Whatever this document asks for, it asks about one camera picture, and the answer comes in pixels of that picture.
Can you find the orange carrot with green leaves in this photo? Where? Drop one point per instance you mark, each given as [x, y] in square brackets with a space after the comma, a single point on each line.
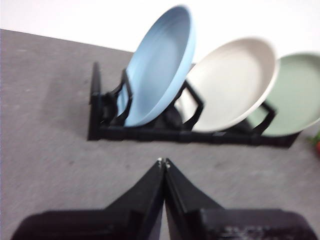
[317, 145]

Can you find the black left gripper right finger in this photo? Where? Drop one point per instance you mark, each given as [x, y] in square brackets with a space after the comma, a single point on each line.
[195, 212]

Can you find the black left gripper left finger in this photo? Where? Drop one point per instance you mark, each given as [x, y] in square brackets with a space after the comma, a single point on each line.
[135, 210]

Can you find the green plate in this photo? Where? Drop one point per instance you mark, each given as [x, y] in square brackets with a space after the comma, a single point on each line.
[295, 100]

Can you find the white plate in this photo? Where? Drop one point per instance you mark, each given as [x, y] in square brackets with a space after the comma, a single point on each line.
[230, 85]

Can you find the blue plate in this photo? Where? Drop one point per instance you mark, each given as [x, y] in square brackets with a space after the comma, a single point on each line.
[160, 65]

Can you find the black plate rack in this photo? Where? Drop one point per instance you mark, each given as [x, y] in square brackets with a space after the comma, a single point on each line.
[150, 132]

